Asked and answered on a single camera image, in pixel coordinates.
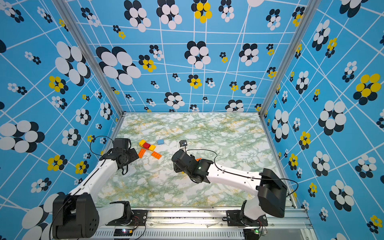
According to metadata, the right aluminium corner post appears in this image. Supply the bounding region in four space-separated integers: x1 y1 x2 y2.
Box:
260 0 321 117

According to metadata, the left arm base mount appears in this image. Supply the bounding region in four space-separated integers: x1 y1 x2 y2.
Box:
107 209 148 227

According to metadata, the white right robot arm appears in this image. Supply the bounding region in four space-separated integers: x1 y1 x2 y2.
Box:
172 146 288 227

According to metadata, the aluminium front rail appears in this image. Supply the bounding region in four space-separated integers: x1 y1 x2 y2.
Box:
90 207 317 240

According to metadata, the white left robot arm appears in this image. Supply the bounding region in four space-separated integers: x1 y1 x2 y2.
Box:
49 138 139 240

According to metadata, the red square lego brick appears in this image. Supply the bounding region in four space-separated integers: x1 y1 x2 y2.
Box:
143 143 151 150

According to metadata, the orange long lego plate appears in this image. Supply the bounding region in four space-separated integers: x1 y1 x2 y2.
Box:
152 151 162 160

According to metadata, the yellow square lego brick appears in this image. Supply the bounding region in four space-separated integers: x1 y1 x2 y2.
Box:
139 140 146 147

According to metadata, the orange lego brick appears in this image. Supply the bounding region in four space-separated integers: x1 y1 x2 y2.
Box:
138 149 146 158

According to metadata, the left aluminium corner post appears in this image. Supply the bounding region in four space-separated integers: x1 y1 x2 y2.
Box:
53 1 124 118

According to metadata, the aluminium corner post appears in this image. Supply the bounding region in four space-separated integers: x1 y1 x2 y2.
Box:
53 1 124 118
260 0 321 117

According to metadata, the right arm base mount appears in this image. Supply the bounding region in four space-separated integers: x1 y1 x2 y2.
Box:
223 210 268 227

